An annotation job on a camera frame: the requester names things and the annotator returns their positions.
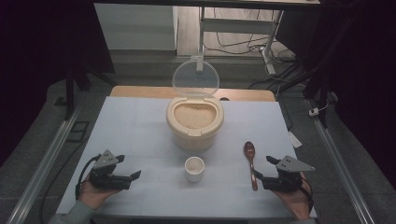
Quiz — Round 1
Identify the white table mat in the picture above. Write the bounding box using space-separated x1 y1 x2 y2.
56 95 318 219

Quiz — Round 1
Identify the person's left hand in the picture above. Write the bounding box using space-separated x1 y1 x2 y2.
78 173 121 210

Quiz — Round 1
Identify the wooden table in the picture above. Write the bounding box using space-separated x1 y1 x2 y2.
109 85 276 103

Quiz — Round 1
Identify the thin black floor cable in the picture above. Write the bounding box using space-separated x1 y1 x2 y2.
203 7 275 56

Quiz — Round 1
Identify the clear round container lid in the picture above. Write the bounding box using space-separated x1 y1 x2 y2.
171 59 220 98

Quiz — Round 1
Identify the beige rice container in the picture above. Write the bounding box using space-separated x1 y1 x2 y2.
165 95 225 153

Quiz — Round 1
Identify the right hand-held gripper black cable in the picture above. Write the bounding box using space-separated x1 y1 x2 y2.
300 176 314 215

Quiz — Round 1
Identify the aluminium rail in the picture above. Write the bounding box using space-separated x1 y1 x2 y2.
6 104 84 224
305 98 376 224

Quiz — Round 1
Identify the white paper tag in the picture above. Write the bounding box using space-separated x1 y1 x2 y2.
287 130 304 149

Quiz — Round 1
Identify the white cup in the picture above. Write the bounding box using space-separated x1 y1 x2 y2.
183 156 206 184

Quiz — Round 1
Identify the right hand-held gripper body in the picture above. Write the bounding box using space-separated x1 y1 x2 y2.
262 155 316 193

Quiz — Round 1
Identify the left hand-held gripper black cable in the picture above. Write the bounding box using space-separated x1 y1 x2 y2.
75 154 103 201

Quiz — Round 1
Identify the black stand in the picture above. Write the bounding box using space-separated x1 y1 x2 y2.
53 63 119 121
279 66 332 129

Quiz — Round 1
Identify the white-legged desk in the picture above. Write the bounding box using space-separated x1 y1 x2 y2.
92 0 321 76

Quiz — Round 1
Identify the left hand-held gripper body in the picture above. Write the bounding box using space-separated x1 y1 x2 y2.
89 149 132 190

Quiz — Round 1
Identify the black rectangular floor frame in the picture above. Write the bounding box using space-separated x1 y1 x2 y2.
66 120 91 144

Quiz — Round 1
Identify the thick black floor cable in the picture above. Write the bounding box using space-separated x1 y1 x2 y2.
247 50 301 91

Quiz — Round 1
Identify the uncooked rice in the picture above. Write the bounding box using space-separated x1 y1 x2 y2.
173 103 218 130

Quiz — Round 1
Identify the dark curtain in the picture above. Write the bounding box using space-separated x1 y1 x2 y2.
0 0 117 167
275 0 396 191

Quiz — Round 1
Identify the person's right hand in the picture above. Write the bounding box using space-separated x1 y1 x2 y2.
272 172 313 221

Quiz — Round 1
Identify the white panel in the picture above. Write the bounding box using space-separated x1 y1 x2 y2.
93 3 178 51

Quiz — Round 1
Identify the brown wooden spoon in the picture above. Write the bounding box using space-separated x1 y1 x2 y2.
243 141 260 192

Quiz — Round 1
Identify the hand-held gripper black cable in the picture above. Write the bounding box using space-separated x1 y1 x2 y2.
75 154 103 201
300 176 314 215

